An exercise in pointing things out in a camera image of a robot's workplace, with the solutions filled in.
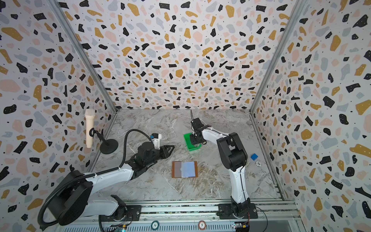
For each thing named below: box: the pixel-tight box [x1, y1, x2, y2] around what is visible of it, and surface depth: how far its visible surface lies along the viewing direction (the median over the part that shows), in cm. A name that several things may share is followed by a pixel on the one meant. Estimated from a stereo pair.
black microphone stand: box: [88, 127, 119, 155], surface depth 99 cm
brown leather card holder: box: [171, 160, 199, 178], surface depth 90 cm
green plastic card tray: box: [183, 132, 202, 152], surface depth 100 cm
